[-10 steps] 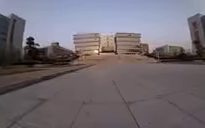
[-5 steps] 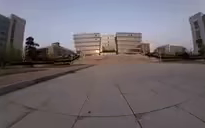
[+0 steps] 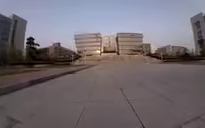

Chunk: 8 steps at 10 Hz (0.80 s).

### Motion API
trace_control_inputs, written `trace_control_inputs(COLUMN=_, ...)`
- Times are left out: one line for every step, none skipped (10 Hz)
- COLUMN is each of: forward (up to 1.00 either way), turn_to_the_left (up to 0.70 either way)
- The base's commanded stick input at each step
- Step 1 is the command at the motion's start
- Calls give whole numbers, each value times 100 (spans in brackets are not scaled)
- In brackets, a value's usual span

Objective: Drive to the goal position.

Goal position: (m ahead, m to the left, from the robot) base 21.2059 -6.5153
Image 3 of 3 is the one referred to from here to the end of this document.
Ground pale wide steps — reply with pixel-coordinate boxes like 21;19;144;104
77;53;163;65

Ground pale striped building complex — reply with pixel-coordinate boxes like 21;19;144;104
73;31;152;56

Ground grey paved plaza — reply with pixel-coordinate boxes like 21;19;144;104
0;61;205;128

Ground low dark building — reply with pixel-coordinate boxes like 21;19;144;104
37;41;78;62

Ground dark kerb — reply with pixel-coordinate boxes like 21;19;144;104
0;64;97;100

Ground distant low buildings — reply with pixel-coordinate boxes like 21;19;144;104
155;44;188;57

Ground dark tree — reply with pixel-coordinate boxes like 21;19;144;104
25;35;41;62

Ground brownish side pavement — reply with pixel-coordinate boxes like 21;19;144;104
0;64;88;90

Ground dark hedge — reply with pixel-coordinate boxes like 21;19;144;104
146;53;205;63

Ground tall pale building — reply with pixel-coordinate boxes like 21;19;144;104
0;8;28;66

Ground curved glass building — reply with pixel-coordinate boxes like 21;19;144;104
190;9;205;57

